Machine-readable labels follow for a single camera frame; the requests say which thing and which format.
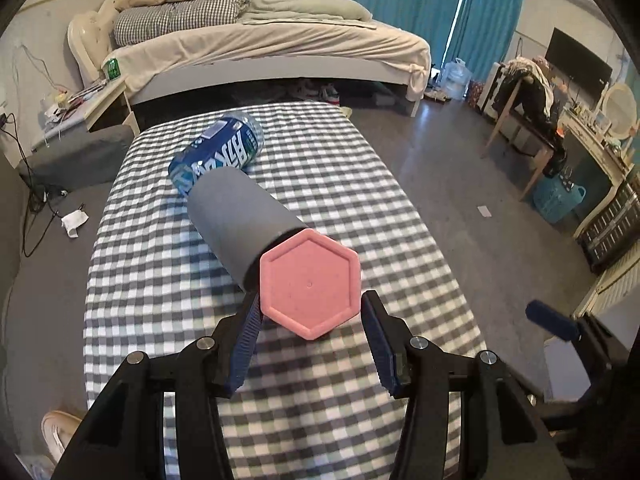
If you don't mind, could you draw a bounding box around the blue curtain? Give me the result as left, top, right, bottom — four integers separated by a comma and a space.
349, 0, 465, 61
444, 0, 531, 81

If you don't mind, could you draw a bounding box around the grey-green blanket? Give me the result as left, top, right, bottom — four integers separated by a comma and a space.
240, 0, 376, 28

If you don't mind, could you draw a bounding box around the black television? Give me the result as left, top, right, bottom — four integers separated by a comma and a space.
544, 27, 614, 102

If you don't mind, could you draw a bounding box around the black drawer cabinet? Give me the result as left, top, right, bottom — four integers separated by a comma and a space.
575, 175, 640, 274

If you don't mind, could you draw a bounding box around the white dressing table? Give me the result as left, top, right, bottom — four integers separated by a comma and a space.
555, 109, 640, 241

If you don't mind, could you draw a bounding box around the round white mirror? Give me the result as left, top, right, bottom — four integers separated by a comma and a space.
596, 82, 639, 142

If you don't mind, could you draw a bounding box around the black cable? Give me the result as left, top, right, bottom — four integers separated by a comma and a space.
0, 110, 63, 258

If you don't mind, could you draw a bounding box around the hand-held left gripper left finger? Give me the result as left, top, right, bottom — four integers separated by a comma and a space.
50, 292, 263, 480

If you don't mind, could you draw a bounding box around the pair of sneakers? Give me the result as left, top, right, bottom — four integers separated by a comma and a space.
294, 80, 342, 107

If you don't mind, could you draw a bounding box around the grey cup with pink base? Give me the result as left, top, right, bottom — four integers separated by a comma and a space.
186, 169, 362, 342

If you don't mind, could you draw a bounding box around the pile of clothes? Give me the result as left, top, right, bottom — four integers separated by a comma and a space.
492, 56, 569, 177

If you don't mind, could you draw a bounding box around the blue plastic basket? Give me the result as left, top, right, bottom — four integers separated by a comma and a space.
532, 177, 586, 224

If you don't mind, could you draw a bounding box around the beige slipper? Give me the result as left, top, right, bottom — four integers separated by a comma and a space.
41, 409, 89, 467

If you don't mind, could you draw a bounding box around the large clear water jug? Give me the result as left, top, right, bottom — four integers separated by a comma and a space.
440, 58, 472, 101

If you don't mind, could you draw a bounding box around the white bed with cream sheet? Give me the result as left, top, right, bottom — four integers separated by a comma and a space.
67, 0, 433, 118

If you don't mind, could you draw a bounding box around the crumpled white tissue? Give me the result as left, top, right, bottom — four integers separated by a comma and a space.
60, 209, 90, 239

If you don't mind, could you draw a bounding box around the grey white checked tablecloth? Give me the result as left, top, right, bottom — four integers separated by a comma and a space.
82, 100, 488, 480

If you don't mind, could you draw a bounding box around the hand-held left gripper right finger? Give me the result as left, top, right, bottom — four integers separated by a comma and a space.
361, 290, 572, 480

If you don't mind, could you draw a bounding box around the blue labelled water bottle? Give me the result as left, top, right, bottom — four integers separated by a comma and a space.
167, 110, 265, 198

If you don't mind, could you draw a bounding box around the white nightstand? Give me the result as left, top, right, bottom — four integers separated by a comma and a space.
31, 80, 141, 153

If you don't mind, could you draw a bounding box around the checked pillow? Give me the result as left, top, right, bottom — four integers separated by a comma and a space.
112, 0, 251, 46

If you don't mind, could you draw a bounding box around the wooden chair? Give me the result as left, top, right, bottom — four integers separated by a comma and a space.
482, 62, 568, 202

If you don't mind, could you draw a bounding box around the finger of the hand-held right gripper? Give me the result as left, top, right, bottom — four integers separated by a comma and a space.
525, 299, 582, 342

